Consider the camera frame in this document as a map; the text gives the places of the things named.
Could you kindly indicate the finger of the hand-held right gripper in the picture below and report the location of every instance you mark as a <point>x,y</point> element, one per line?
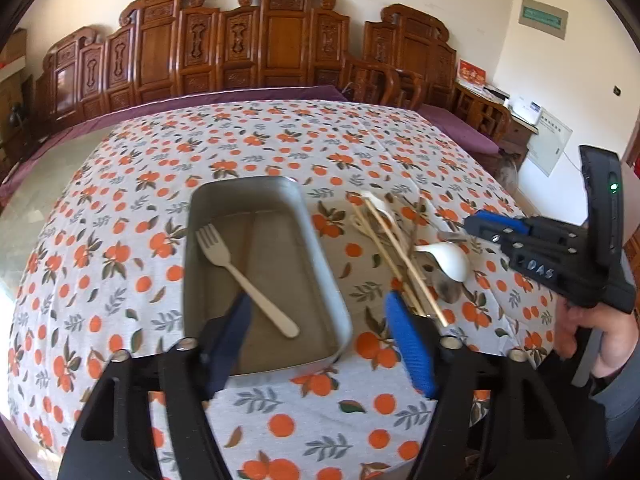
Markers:
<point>487,221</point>
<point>535,247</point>

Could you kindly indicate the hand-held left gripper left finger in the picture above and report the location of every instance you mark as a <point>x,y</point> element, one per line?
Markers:
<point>227,345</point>

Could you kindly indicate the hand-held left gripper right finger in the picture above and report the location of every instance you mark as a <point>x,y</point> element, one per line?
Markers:
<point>410,345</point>

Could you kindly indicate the white plastic ladle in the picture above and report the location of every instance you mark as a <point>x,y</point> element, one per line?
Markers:
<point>450,260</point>

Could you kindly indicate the wooden chopstick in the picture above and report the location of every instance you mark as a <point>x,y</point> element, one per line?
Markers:
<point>395,270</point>
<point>382,255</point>
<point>425,292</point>

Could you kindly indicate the white plastic fork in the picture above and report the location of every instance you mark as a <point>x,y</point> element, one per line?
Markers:
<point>250,287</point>

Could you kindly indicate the metal spoon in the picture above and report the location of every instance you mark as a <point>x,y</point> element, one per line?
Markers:
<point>447,287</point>

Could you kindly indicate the rectangular metal tray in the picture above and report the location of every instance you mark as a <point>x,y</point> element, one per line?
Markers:
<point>290,255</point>

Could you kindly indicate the white plastic spoon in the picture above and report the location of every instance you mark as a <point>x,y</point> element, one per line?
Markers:
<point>377,205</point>

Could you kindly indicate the person's right hand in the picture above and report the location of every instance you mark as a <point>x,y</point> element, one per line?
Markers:
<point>620,345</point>

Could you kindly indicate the white printed board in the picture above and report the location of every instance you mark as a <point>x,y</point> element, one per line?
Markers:
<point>550,140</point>

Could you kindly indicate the wooden side table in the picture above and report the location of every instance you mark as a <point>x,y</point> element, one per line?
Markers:
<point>480,115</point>

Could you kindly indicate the white box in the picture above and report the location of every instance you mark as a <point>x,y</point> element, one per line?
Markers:
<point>525,109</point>

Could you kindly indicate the white papers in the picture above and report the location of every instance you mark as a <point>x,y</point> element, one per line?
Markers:
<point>492,92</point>

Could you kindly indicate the red box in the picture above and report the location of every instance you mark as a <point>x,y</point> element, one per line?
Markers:
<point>472,72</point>

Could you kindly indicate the round-back wooden armchair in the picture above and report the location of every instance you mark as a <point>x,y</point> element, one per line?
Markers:
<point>412,85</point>
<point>372,77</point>

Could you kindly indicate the person's black clothing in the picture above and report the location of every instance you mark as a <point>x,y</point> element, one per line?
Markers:
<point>570,420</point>

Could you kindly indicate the carved wooden seat back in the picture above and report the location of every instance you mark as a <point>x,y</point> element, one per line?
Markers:
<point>280,45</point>
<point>415,55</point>
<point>155,55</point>
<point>65,75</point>

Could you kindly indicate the orange-print white tablecloth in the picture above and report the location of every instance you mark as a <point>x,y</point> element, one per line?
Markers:
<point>280,150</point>

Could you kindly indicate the dark wooden cabinet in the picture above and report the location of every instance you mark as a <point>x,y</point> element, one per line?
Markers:
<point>27,85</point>

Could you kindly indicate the cardboard box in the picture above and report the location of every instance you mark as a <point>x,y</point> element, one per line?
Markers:
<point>12,47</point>

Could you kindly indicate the grey-green wall sign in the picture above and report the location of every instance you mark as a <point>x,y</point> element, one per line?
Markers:
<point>542,17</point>

